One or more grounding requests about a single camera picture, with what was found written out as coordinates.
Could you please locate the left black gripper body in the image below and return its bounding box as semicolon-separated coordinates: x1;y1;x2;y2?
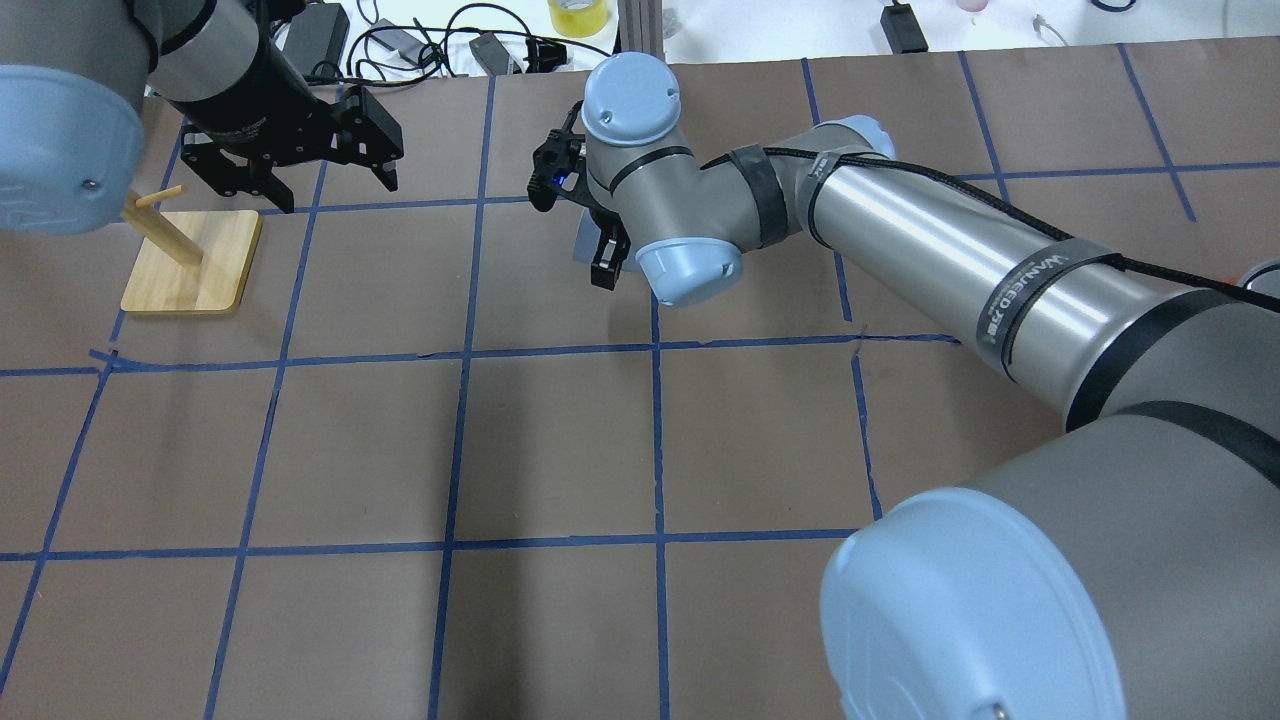
180;60;337;167

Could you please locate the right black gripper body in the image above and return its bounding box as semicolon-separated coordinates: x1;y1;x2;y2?
527;100;593;213

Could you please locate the light blue plastic cup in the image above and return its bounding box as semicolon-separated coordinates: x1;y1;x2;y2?
572;211;602;266

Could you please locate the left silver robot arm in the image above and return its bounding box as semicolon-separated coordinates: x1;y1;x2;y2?
1;1;404;234

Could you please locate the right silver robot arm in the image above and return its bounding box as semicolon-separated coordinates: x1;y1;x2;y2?
527;53;1279;719

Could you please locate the wooden cup stand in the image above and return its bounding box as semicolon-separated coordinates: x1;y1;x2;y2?
120;184;262;315

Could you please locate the yellow tape roll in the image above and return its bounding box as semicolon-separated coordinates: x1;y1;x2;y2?
547;0;611;38

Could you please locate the black power adapter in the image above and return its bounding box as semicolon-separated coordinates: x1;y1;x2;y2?
879;1;929;55

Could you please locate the black cable bundle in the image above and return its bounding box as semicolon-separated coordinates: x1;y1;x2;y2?
346;3;613;88

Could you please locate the aluminium frame post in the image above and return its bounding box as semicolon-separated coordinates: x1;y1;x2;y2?
613;0;666;60

